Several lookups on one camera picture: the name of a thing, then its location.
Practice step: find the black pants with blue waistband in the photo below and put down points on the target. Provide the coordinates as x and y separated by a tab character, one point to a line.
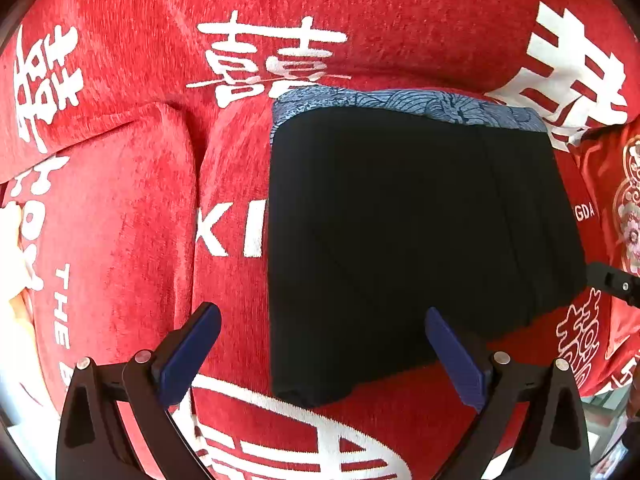
400	235

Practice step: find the red printed blanket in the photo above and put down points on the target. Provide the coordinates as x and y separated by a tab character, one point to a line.
350	20

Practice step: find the red embroidered satin quilt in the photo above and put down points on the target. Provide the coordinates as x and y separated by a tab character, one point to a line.
617	185

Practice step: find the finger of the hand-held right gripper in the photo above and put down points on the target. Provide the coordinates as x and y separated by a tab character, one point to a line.
617	284

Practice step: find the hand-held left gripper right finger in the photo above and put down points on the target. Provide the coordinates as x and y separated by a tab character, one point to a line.
455	360

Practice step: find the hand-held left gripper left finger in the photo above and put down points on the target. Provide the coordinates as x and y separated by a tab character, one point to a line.
192	355

